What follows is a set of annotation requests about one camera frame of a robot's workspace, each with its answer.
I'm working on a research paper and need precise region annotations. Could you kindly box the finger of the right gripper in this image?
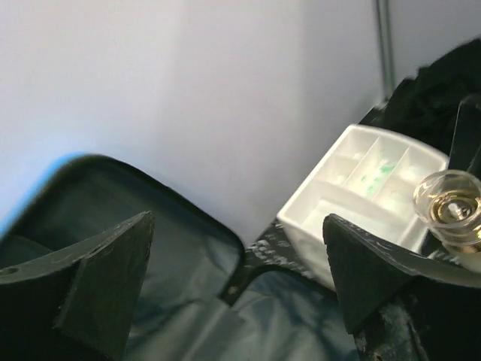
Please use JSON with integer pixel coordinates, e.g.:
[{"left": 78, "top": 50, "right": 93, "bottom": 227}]
[{"left": 449, "top": 94, "right": 480, "bottom": 173}]

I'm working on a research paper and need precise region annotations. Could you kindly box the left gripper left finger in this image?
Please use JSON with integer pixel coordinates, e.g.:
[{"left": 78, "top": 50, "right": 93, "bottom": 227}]
[{"left": 1, "top": 211, "right": 154, "bottom": 360}]

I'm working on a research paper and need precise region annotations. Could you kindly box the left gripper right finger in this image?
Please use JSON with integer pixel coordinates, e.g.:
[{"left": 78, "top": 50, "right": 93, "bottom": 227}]
[{"left": 322, "top": 213, "right": 481, "bottom": 361}]

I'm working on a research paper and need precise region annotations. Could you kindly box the large black garment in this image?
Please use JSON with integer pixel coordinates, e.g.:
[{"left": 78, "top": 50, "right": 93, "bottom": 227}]
[{"left": 360, "top": 38, "right": 480, "bottom": 154}]

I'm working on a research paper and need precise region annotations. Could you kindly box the small dark bottle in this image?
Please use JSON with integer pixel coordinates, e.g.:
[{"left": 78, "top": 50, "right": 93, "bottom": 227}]
[{"left": 413, "top": 169, "right": 480, "bottom": 273}]

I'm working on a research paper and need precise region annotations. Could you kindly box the white plastic drawer unit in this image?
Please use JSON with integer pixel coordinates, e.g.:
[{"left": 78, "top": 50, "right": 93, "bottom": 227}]
[{"left": 277, "top": 125, "right": 449, "bottom": 290}]

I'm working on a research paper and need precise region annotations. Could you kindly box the blue fish-print suitcase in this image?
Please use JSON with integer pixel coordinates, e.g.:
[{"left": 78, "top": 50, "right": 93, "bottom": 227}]
[{"left": 1, "top": 156, "right": 358, "bottom": 360}]

